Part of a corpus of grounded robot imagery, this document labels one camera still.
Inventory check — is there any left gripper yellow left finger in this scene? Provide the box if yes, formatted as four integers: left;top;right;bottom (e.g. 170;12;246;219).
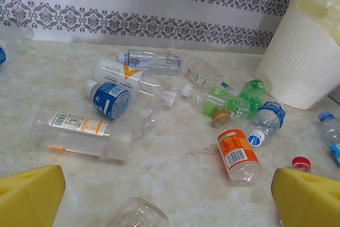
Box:
0;165;66;227

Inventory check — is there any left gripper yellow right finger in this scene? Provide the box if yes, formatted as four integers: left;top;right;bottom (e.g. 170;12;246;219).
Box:
270;168;340;227

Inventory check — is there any small red plastic bottle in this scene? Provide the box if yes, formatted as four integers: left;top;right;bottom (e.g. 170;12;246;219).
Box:
291;156;312;174

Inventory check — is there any light blue cap bottle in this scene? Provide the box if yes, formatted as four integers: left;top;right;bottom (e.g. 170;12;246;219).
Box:
318;111;340;168

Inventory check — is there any clear bottle orange white label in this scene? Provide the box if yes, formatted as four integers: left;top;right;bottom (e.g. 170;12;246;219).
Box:
30;111;133;162

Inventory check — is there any green-cap clear bottle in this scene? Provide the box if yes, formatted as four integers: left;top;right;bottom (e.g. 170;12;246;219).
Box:
247;100;288;148

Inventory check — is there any clear bottle with brown residue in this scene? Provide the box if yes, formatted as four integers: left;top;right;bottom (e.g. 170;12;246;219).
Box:
105;197;171;227

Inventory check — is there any clear bottle orange cap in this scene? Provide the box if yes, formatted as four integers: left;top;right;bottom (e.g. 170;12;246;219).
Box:
211;108;232;129

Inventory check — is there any green plastic bottle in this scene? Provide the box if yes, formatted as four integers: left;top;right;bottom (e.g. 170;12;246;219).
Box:
238;78;267;112

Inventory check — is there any dark blue label bottle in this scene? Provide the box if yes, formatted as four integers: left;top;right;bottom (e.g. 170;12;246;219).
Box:
84;79;131;121

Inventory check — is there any light green label bottle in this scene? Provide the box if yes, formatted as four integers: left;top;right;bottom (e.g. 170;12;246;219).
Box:
202;81;252;123

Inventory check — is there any clear unlabelled plastic bottle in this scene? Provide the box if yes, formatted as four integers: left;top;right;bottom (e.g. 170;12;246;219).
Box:
124;103;160;139

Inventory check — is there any white orange V label bottle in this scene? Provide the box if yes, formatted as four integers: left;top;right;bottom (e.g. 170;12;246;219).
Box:
92;59;178;107

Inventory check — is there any small blue label water bottle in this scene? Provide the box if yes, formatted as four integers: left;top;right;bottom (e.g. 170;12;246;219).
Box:
0;23;35;70

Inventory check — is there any clear bottle green white label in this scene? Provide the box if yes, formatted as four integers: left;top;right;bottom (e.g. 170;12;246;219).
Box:
182;57;224;99

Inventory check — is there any clear bottle with blue print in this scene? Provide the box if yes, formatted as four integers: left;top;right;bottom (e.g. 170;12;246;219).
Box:
117;49;184;77

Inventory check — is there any white ribbed plastic bin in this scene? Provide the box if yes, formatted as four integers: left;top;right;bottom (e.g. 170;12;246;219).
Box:
254;0;340;110

